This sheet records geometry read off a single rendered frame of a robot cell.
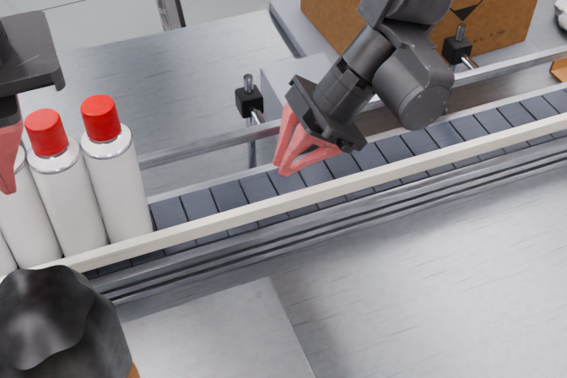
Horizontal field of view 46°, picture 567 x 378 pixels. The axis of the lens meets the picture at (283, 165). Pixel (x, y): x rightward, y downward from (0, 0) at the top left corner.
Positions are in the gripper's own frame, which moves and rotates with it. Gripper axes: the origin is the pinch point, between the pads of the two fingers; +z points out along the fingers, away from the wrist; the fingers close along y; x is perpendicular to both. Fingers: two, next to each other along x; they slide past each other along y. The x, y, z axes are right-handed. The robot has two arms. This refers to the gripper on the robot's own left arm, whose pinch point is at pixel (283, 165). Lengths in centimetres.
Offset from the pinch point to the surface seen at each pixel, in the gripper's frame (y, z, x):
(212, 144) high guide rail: -3.8, 2.6, -7.5
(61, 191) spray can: 2.2, 9.6, -23.8
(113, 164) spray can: 2.1, 4.8, -20.6
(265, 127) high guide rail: -4.0, -1.8, -2.4
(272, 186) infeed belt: -1.9, 4.6, 2.7
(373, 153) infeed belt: -2.3, -4.6, 13.9
